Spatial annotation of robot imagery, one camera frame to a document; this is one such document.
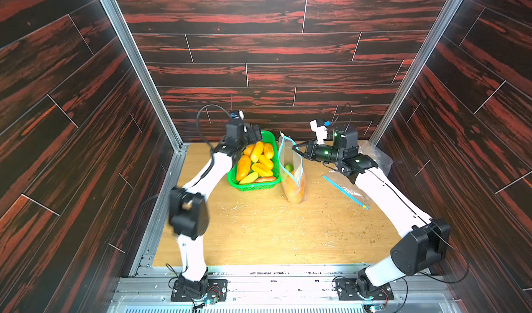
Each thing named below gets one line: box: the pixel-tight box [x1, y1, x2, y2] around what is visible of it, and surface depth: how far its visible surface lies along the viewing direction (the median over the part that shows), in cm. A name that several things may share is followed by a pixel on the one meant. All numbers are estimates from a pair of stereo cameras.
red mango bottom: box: [254, 176, 277, 183], surface depth 101 cm
